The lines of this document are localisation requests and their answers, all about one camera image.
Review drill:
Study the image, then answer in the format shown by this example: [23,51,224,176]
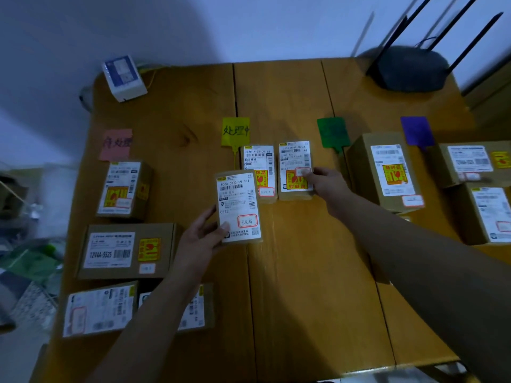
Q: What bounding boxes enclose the black router with antennas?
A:
[365,0,505,94]

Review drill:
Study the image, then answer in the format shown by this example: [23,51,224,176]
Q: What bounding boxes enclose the pink label tag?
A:
[98,128,133,162]

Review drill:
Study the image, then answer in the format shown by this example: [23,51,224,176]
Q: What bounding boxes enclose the small paper box white label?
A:
[451,182,511,247]
[213,169,264,247]
[62,281,139,339]

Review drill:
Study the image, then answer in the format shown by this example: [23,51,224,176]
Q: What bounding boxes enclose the person's right forearm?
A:
[333,193,511,383]

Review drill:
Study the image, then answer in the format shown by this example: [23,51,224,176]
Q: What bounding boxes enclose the brown cardboard carton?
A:
[0,175,31,220]

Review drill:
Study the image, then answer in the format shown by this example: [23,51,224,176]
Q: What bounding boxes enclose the person's right hand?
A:
[300,166,356,220]

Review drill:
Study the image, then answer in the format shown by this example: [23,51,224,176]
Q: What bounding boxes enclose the wooden table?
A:
[30,57,511,383]

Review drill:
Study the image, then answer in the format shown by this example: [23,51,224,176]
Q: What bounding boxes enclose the wide box 12V4A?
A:
[427,140,511,190]
[76,222,178,280]

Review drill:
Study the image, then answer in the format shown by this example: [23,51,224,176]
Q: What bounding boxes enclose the small white blue device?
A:
[101,54,149,103]

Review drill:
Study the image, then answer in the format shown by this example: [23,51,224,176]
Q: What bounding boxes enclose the small paper box yellow sticker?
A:
[241,144,279,205]
[137,282,216,332]
[277,140,315,202]
[95,160,155,221]

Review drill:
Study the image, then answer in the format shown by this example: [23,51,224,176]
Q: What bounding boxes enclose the clear plastic bag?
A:
[38,165,79,240]

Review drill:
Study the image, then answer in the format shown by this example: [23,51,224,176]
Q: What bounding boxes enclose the person's left hand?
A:
[171,205,232,288]

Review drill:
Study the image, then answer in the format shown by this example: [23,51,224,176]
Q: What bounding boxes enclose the wooden wardrobe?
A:
[461,55,511,142]

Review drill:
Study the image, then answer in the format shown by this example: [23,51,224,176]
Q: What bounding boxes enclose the person's left forearm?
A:
[86,267,208,383]

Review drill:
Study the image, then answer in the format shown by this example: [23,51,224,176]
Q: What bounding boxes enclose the green label tag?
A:
[317,116,351,156]

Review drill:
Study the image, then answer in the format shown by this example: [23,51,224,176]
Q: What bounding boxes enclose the green packet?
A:
[0,242,63,283]

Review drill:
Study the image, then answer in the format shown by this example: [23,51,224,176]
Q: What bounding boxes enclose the yellow cable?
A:
[137,63,169,89]

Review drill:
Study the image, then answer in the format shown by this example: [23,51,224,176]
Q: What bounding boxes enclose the purple label tag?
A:
[400,116,436,150]

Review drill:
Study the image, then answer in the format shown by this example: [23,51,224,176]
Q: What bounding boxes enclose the large brown cardboard box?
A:
[345,132,426,215]

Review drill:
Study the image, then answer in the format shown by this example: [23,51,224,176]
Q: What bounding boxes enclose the yellow label tag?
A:
[221,116,251,168]

